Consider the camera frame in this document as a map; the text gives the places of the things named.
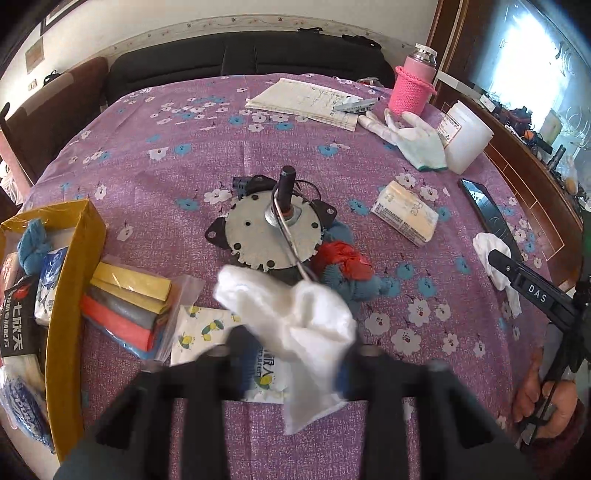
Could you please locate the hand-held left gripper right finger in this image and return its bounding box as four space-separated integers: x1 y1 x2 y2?
341 344 533 480

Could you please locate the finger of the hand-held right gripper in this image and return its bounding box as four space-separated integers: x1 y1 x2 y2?
488 248 579 328

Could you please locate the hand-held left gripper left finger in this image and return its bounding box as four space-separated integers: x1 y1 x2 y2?
58 324 254 480

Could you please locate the white sock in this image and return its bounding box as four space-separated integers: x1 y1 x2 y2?
473 232 523 317
214 265 359 435

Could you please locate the yellow cardboard box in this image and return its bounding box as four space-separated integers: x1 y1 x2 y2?
0 198 108 468

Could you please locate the blue white patterned packet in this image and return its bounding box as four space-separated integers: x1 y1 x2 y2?
0 368 52 454

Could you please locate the blue white tissue pack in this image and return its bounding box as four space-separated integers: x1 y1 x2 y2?
34 247 71 327

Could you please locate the black wipes packet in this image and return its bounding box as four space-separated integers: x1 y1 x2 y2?
0 274 41 361

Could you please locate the person's right forearm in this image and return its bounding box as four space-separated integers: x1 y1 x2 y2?
519 401 591 480

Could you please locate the person's right hand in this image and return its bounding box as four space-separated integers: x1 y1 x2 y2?
512 347 583 437

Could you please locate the lemon print wipes packet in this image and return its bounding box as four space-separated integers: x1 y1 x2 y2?
170 304 297 405

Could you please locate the black smartphone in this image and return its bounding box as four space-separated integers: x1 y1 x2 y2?
458 178 525 265

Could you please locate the bag of coloured cloths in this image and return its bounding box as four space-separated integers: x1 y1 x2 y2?
80 260 207 364

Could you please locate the wooden cabinet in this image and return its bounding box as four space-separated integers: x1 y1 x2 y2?
426 0 591 289

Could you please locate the blue cloth with red patch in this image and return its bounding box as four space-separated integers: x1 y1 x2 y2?
313 220 403 302

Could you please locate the beige tissue pack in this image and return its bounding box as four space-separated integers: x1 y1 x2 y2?
370 180 440 248

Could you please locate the white plastic jar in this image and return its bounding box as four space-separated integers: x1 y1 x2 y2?
436 100 495 175

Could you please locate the white glove with green cuff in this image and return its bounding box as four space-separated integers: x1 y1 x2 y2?
358 109 449 173

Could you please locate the grey metal fan motor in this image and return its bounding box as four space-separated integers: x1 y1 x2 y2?
205 165 339 288

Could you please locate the teal knotted cloth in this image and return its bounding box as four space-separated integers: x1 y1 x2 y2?
17 219 52 274

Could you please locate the pink thermos with knitted sleeve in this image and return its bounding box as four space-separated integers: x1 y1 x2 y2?
387 43 439 116

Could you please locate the purple floral tablecloth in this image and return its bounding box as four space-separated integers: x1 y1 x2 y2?
21 71 571 480

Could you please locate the white paper notebook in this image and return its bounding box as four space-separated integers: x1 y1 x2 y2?
244 78 362 133

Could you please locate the brown wooden chair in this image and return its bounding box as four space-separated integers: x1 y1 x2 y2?
6 57 110 186

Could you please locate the black leather sofa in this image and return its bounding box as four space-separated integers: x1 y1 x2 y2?
105 29 397 103

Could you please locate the small wall plaque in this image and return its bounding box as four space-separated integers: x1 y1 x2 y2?
25 37 45 73

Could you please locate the framed wall picture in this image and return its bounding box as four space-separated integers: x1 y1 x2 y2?
39 0 93 36

